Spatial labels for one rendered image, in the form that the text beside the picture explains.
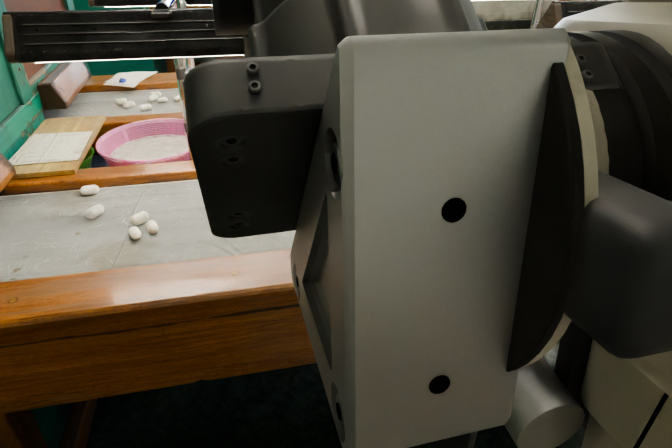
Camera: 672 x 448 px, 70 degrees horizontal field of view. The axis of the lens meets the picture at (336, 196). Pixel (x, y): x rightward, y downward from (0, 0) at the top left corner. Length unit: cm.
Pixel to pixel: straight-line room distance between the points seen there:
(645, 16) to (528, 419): 22
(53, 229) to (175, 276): 32
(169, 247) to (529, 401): 70
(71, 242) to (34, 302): 19
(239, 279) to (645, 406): 58
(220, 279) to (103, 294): 17
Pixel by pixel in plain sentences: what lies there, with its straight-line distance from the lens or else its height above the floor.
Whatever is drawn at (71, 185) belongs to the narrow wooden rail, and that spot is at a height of 75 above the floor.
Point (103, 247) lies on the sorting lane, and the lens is 94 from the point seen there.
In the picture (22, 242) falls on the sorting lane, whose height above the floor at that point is 74.
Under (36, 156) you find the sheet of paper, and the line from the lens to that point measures 126.
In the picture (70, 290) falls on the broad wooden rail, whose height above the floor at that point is 76.
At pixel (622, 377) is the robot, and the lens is 30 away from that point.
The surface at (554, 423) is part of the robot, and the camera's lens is 33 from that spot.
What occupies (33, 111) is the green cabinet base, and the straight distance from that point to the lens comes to 145.
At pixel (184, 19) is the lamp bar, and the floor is 110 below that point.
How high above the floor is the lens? 125
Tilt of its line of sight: 30 degrees down
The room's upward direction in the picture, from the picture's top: 1 degrees clockwise
